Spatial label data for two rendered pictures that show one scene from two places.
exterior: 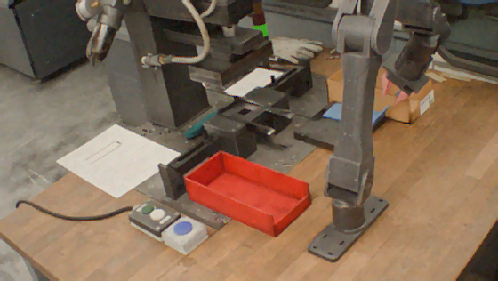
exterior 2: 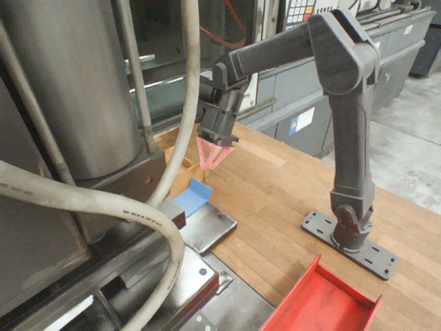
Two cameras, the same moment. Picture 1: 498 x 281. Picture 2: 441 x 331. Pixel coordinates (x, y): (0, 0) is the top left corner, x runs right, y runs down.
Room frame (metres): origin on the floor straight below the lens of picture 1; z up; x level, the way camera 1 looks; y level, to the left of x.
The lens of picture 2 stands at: (1.22, 0.18, 1.41)
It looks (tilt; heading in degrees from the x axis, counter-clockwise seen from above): 38 degrees down; 266
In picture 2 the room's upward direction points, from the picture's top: straight up
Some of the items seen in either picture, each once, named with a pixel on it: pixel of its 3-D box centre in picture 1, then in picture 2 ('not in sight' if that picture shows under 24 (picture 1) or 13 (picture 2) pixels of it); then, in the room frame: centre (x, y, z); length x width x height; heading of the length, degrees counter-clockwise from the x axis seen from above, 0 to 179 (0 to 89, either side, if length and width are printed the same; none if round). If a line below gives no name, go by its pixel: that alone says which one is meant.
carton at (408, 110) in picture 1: (380, 92); (154, 182); (1.37, -0.37, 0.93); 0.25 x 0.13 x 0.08; 42
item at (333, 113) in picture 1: (356, 110); (180, 203); (1.29, -0.29, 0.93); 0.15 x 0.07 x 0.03; 46
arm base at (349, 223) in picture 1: (348, 212); (350, 231); (0.92, -0.17, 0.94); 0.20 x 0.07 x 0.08; 132
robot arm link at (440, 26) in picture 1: (427, 25); (217, 82); (1.19, -0.45, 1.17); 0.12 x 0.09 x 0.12; 134
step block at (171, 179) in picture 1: (176, 175); not in sight; (1.16, 0.16, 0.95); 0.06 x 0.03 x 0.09; 132
